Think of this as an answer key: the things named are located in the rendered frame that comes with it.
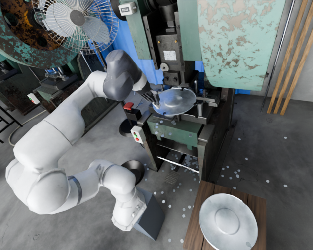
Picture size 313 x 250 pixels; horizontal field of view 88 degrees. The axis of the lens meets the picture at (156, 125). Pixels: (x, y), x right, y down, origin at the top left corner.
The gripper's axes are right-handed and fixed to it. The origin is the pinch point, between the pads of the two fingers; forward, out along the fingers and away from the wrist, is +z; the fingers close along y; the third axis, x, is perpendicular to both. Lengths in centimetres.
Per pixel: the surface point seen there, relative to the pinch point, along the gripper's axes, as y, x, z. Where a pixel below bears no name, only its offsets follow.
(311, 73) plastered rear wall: 89, 108, 111
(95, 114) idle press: -151, 3, 90
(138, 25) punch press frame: -12.5, 30.8, -23.8
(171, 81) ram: 0.0, 18.6, 5.5
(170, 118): 5.5, -2.9, 11.0
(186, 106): 10.4, 8.5, 16.0
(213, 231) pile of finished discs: 43, -52, 32
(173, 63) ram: 1.5, 25.5, -2.3
